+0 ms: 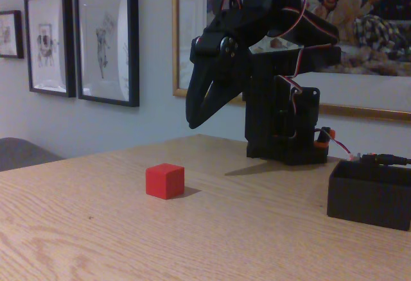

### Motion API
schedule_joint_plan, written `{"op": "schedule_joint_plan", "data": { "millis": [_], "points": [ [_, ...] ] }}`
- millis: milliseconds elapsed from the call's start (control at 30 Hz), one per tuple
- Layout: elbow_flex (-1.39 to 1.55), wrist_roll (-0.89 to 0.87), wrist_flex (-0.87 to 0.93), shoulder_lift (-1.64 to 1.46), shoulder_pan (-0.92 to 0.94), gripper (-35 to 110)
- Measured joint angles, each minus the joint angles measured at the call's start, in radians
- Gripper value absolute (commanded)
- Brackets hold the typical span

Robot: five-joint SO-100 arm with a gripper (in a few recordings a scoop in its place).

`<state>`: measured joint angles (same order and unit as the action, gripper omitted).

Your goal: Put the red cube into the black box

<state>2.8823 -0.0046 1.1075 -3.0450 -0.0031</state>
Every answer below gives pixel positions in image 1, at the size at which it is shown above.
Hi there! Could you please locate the red cube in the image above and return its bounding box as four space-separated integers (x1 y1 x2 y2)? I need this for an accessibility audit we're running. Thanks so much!
145 163 186 200

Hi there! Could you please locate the black box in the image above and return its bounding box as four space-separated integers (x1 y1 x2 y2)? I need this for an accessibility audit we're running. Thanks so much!
326 160 411 232

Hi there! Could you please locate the orange table clamp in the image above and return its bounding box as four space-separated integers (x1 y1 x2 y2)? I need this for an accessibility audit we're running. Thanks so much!
314 126 337 149

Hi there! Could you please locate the gold framed large painting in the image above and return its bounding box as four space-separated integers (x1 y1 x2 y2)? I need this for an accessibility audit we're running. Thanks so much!
171 0 411 123

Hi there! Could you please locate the red gripper servo wire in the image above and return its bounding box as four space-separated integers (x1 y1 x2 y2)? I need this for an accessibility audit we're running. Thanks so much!
221 0 243 12

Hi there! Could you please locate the red white black servo cable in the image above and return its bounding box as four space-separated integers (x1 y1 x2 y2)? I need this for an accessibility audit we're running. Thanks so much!
275 0 308 117

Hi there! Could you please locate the large black picture frame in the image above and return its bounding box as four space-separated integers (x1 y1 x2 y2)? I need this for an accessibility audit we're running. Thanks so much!
74 0 141 108

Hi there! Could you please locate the white red base wire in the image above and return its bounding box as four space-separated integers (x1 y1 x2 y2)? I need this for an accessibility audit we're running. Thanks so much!
320 128 354 161

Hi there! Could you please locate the medium black picture frame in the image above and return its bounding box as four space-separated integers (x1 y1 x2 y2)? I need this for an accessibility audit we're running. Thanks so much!
23 0 77 99

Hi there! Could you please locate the black power cable plug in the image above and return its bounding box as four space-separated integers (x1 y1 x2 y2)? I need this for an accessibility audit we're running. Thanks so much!
360 153 411 167

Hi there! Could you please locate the small black picture frame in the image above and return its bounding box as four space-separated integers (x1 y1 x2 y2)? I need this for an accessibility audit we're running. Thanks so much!
0 10 25 60

